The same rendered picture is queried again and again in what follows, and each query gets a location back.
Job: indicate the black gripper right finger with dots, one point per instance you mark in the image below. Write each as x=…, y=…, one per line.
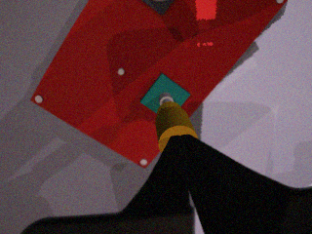
x=230, y=198

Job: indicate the red circuit board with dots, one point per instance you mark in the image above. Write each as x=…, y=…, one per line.
x=129, y=74

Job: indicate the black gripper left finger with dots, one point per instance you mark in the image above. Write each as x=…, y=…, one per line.
x=160, y=207

